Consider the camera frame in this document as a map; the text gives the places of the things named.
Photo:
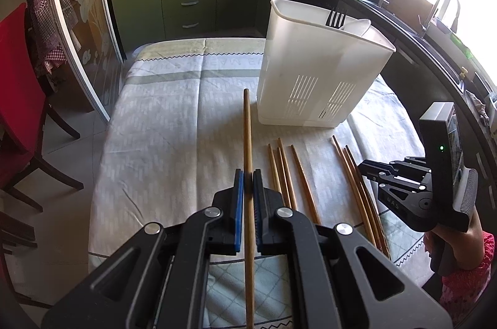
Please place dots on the red upholstered wooden chair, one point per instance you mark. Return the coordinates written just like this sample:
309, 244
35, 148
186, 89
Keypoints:
15, 80

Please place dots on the floral glass sliding door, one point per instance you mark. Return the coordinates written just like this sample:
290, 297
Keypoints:
89, 22

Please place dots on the white plastic utensil holder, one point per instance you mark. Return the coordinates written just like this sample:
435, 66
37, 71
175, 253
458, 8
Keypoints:
295, 53

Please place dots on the checkered hanging cloth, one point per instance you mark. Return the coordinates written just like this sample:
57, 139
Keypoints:
42, 2

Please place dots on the pale printed tablecloth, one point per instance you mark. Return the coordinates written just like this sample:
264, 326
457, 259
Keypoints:
167, 119

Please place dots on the white spoon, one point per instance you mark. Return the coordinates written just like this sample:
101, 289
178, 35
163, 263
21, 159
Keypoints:
355, 27

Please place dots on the crumpled rag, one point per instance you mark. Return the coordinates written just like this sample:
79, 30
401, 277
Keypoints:
477, 105

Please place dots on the green item on sill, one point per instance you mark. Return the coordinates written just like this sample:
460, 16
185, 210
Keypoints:
460, 43

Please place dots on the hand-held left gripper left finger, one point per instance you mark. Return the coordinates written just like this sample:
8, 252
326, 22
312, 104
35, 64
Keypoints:
239, 212

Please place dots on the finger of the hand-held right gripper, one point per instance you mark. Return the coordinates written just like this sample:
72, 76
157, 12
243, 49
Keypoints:
415, 162
372, 169

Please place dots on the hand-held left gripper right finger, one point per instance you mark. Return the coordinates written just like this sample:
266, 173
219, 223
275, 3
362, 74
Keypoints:
257, 212

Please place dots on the dark wooden chair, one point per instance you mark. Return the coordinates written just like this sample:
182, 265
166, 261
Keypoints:
15, 235

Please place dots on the black fork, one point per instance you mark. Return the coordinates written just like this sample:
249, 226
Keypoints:
336, 20

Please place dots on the person's right hand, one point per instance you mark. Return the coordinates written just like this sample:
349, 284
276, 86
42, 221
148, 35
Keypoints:
468, 247

